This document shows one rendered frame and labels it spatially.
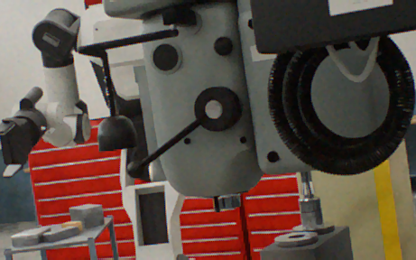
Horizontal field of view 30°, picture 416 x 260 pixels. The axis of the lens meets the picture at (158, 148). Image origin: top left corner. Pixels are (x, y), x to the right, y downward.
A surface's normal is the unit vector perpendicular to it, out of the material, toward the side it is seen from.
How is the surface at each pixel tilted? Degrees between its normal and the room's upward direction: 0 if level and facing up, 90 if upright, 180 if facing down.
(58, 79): 109
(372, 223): 90
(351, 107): 90
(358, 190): 90
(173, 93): 90
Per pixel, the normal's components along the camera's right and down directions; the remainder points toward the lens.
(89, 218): 0.49, -0.03
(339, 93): -0.40, 0.11
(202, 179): -0.26, 0.62
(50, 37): -0.14, 0.40
